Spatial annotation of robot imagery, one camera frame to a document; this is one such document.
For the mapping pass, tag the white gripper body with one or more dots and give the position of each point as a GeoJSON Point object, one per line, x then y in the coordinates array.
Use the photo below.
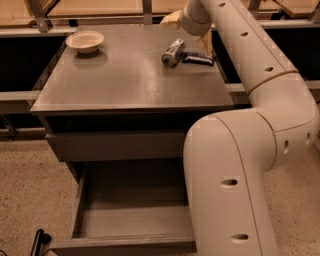
{"type": "Point", "coordinates": [190, 20]}

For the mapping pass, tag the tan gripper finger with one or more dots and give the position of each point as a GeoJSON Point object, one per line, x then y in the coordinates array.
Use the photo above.
{"type": "Point", "coordinates": [205, 42]}
{"type": "Point", "coordinates": [172, 19]}

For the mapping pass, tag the silver redbull can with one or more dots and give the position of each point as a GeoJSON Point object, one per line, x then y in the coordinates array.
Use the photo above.
{"type": "Point", "coordinates": [173, 54]}

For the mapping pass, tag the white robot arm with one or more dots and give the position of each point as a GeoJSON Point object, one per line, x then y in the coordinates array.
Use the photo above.
{"type": "Point", "coordinates": [227, 153]}

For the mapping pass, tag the grey drawer cabinet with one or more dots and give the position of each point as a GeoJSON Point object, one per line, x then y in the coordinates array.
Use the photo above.
{"type": "Point", "coordinates": [124, 86]}

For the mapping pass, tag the grey top drawer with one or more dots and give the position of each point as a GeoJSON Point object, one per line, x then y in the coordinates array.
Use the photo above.
{"type": "Point", "coordinates": [123, 145]}

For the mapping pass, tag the open grey middle drawer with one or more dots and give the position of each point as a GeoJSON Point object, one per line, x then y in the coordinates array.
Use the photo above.
{"type": "Point", "coordinates": [130, 208]}

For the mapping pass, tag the white paper bowl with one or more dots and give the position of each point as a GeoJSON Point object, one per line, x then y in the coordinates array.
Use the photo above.
{"type": "Point", "coordinates": [85, 42]}

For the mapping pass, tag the wooden table tops behind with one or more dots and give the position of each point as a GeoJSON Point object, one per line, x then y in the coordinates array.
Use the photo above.
{"type": "Point", "coordinates": [19, 12]}

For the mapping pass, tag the black object on floor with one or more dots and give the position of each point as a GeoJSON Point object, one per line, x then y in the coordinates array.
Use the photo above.
{"type": "Point", "coordinates": [41, 238]}

